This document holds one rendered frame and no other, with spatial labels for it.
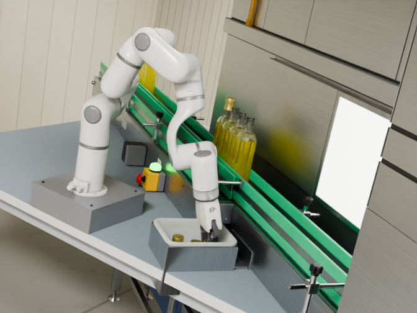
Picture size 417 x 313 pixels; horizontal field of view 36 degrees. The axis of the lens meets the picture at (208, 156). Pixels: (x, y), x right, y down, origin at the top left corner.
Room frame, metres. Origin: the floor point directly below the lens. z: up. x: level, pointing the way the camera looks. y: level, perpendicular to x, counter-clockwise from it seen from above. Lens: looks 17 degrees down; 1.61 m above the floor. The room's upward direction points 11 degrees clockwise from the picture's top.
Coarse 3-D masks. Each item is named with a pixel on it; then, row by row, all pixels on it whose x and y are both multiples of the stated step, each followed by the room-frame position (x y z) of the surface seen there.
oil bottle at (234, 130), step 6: (234, 126) 2.13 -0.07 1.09; (228, 132) 2.14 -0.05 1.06; (234, 132) 2.10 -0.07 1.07; (228, 138) 2.13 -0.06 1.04; (234, 138) 2.10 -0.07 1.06; (228, 144) 2.12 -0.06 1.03; (234, 144) 2.10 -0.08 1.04; (228, 150) 2.11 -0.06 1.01; (228, 156) 2.10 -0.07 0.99; (228, 162) 2.10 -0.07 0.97
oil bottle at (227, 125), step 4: (228, 120) 2.19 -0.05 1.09; (224, 124) 2.18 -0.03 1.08; (228, 124) 2.16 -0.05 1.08; (232, 124) 2.16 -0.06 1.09; (224, 128) 2.17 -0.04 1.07; (228, 128) 2.15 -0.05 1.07; (224, 132) 2.17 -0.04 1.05; (220, 136) 2.19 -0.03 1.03; (224, 136) 2.16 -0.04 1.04; (220, 140) 2.18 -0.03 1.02; (224, 140) 2.15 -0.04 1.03; (220, 144) 2.18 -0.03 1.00; (224, 144) 2.15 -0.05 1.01; (220, 148) 2.17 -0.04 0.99; (224, 148) 2.15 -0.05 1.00; (220, 152) 2.16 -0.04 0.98; (224, 152) 2.15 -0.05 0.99; (220, 156) 2.16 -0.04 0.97
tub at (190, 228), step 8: (160, 224) 1.80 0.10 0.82; (168, 224) 1.81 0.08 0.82; (176, 224) 1.82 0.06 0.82; (184, 224) 1.83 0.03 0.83; (192, 224) 1.85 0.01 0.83; (160, 232) 1.72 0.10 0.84; (168, 232) 1.81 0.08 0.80; (176, 232) 1.82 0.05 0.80; (184, 232) 1.83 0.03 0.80; (192, 232) 1.85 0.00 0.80; (224, 232) 1.82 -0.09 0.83; (168, 240) 1.66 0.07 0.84; (184, 240) 1.83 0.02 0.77; (200, 240) 1.86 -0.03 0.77; (224, 240) 1.80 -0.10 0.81; (232, 240) 1.76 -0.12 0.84
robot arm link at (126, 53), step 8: (160, 32) 1.85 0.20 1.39; (168, 32) 1.90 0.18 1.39; (128, 40) 1.92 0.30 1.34; (168, 40) 1.87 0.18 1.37; (120, 48) 1.91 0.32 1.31; (128, 48) 1.90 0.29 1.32; (120, 56) 1.89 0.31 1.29; (128, 56) 1.89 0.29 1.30; (136, 56) 1.89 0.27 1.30; (128, 64) 1.89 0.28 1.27; (136, 64) 1.89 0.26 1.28
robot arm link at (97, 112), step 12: (96, 96) 1.94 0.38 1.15; (84, 108) 1.90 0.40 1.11; (96, 108) 1.89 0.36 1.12; (108, 108) 1.91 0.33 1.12; (120, 108) 2.01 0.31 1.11; (84, 120) 1.90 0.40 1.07; (96, 120) 1.89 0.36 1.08; (108, 120) 1.90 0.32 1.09; (84, 132) 1.90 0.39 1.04; (96, 132) 1.89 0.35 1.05; (108, 132) 1.92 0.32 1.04; (84, 144) 1.90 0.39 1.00; (96, 144) 1.90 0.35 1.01; (108, 144) 1.93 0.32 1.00
